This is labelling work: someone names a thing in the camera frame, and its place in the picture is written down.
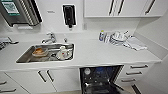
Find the stainless steel dishwasher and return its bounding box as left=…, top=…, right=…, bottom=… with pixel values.
left=78, top=65, right=125, bottom=94

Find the small dark counter pump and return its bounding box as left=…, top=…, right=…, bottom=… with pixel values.
left=63, top=37, right=68, bottom=44

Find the blue dish soap bottle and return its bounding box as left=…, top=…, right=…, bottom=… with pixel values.
left=98, top=30, right=106, bottom=43

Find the white mug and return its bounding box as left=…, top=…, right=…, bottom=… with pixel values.
left=59, top=45, right=67, bottom=53

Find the small white cup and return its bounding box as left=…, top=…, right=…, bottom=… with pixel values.
left=104, top=33, right=111, bottom=44

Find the stack of white plates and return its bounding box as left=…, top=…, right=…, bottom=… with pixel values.
left=109, top=30, right=132, bottom=47

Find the chrome sink faucet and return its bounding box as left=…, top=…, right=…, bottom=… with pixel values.
left=40, top=31, right=58, bottom=45

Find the orange bowl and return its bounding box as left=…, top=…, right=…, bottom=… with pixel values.
left=31, top=47, right=48, bottom=57

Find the white two-door sink cabinet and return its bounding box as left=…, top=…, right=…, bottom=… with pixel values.
left=4, top=68, right=82, bottom=94

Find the steel sink basin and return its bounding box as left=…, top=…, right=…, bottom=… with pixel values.
left=15, top=43, right=76, bottom=64

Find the steel paper towel dispenser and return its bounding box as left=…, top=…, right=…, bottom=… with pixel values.
left=0, top=0, right=43, bottom=29

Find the dish rack with utensils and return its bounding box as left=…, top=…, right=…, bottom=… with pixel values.
left=0, top=36, right=19, bottom=51

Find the white wall outlet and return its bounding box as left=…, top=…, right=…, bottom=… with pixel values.
left=82, top=22, right=88, bottom=31

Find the black wall soap dispenser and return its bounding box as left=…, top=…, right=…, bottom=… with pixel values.
left=62, top=4, right=77, bottom=30

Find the white upper wall cabinet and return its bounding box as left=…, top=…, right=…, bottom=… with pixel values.
left=83, top=0, right=168, bottom=19

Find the small wall label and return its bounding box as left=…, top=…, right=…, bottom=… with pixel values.
left=46, top=10, right=56, bottom=15

